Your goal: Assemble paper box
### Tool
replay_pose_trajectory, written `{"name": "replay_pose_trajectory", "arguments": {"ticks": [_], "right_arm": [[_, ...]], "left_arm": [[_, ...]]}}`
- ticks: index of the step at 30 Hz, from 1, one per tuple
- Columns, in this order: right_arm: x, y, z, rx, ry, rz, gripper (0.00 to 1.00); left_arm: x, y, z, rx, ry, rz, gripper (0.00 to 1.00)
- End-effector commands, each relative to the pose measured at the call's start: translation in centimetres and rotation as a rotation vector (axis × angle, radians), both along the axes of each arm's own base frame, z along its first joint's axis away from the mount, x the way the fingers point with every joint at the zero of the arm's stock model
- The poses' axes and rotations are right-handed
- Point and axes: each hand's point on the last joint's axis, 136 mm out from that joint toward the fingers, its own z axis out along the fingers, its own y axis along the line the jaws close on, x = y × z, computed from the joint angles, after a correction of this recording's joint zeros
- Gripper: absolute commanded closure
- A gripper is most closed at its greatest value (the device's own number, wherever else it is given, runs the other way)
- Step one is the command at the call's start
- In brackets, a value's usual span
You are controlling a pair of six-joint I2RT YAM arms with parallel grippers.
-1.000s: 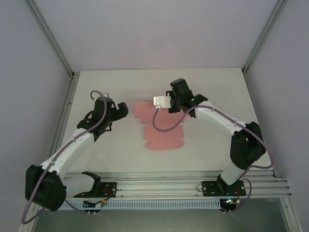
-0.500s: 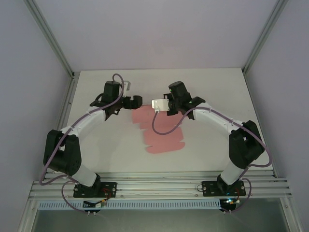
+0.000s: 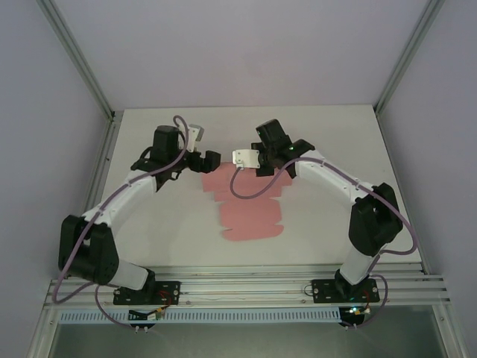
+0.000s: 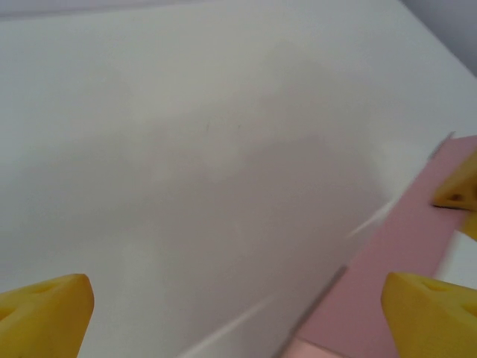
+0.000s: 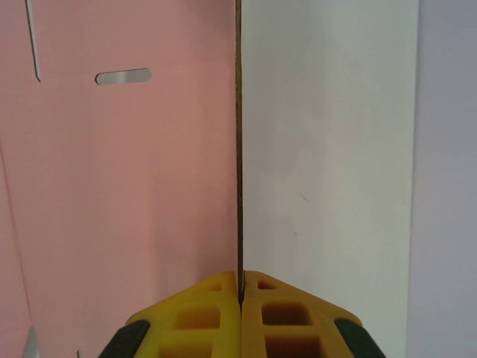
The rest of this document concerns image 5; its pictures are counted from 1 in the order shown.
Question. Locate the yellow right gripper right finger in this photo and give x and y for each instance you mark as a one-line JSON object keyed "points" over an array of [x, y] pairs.
{"points": [[287, 328]]}

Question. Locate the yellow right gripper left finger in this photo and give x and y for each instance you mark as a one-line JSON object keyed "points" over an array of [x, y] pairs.
{"points": [[194, 328]]}

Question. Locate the pink paper box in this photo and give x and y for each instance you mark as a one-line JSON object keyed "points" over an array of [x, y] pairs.
{"points": [[130, 186]]}

